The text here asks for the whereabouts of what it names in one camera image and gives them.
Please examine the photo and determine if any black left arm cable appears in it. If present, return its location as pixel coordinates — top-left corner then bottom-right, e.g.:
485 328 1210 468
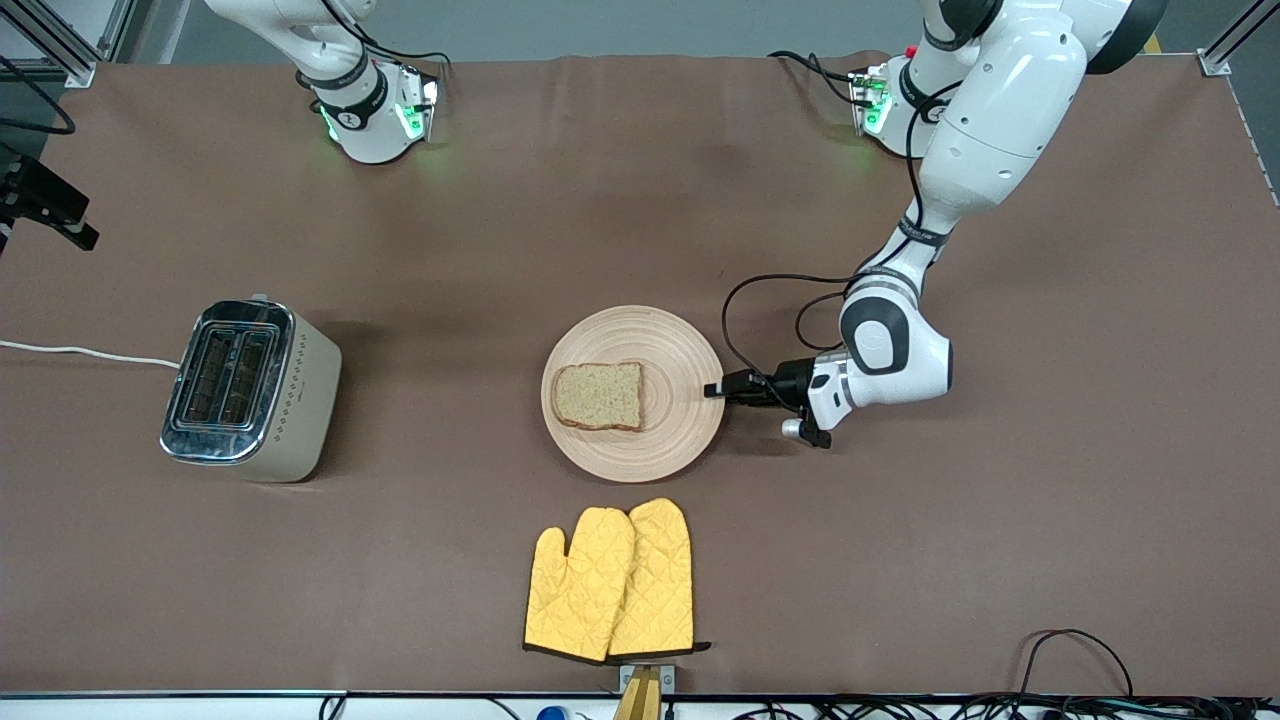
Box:
721 78 963 389

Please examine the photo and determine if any aluminium frame rail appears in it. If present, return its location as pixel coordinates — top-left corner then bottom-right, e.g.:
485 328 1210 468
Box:
1198 0 1280 78
0 0 137 90

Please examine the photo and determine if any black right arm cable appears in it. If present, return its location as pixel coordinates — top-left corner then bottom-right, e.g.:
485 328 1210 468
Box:
0 55 78 137

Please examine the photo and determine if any black looped cable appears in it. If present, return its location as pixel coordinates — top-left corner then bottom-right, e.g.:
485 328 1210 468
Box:
1014 628 1137 701

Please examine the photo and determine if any black left base cable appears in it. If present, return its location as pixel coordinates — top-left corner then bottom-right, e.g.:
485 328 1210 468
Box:
768 49 864 107

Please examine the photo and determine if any brown toast slice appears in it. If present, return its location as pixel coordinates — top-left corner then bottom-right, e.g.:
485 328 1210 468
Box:
552 362 646 433

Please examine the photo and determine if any silver beige two-slot toaster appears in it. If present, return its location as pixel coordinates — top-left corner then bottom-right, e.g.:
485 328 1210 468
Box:
160 295 343 484

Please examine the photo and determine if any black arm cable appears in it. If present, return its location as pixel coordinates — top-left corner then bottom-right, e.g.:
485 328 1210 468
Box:
0 55 78 137
721 78 963 389

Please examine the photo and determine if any brown table cover cloth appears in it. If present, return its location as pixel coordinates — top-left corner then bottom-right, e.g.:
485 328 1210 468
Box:
0 50 1280 697

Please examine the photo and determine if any white toaster power cable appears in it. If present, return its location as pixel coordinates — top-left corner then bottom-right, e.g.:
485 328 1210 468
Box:
0 340 182 369

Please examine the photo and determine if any black cable bundle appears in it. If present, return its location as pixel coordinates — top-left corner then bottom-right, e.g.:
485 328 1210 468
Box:
730 693 1280 720

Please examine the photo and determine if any round wooden plate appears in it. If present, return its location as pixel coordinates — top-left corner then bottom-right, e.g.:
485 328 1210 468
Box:
541 305 727 483

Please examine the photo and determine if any yellow quilted oven mitt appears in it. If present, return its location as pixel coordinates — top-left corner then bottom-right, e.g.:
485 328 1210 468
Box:
524 507 637 663
608 498 695 658

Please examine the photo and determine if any metal bracket with wooden block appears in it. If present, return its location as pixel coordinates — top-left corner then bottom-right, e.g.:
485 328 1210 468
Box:
612 663 677 720

